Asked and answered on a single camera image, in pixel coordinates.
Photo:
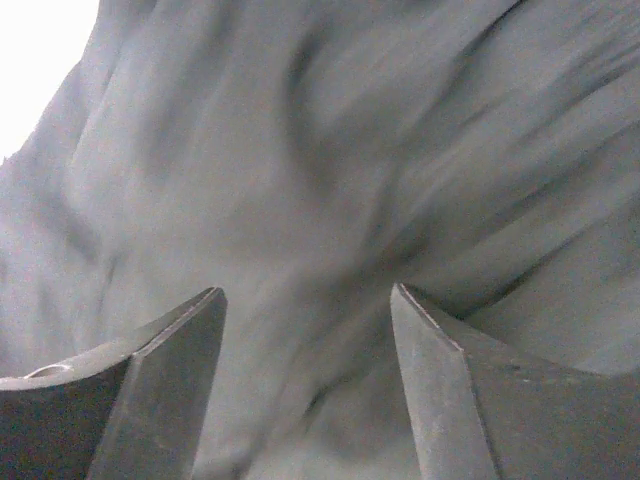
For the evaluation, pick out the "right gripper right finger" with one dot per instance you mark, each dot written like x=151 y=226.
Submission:
x=481 y=409

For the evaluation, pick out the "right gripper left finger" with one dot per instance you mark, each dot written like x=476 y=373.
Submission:
x=131 y=408

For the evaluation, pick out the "black trousers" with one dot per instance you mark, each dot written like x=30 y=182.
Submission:
x=305 y=156

